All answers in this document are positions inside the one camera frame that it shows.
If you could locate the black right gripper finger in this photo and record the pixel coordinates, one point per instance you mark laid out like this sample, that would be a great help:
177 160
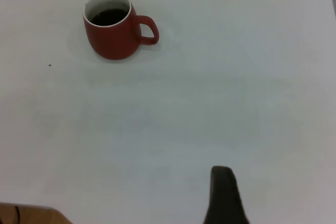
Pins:
223 197

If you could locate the red ceramic mug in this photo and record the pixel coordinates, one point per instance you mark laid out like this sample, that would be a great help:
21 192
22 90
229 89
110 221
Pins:
113 40

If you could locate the dark coffee liquid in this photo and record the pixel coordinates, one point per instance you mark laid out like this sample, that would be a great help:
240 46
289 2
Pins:
107 18

